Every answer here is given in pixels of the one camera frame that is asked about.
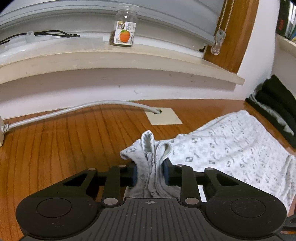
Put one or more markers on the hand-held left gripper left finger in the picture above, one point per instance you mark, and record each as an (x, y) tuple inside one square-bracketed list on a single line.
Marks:
[(134, 177)]

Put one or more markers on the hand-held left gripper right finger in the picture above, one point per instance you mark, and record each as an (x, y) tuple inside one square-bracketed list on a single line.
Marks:
[(166, 176)]

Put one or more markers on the white patterned pants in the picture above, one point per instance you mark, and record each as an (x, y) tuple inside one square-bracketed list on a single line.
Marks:
[(231, 150)]

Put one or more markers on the beige window sill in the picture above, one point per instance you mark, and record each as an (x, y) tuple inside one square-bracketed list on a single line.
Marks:
[(115, 59)]

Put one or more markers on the white power strip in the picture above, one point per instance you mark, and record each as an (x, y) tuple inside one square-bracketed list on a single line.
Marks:
[(1, 139)]

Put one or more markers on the glass jar orange label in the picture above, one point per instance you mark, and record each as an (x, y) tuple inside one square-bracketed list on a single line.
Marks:
[(123, 34)]

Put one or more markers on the grey window blind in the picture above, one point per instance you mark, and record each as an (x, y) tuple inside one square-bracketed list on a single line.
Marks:
[(173, 18)]

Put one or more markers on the row of books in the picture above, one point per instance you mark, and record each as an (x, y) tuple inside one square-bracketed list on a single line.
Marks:
[(284, 20)]

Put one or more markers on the wooden window frame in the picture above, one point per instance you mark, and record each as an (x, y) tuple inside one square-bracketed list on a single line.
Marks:
[(240, 34)]

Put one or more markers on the white wall shelf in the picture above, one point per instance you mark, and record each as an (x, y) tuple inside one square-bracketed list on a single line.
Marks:
[(285, 48)]

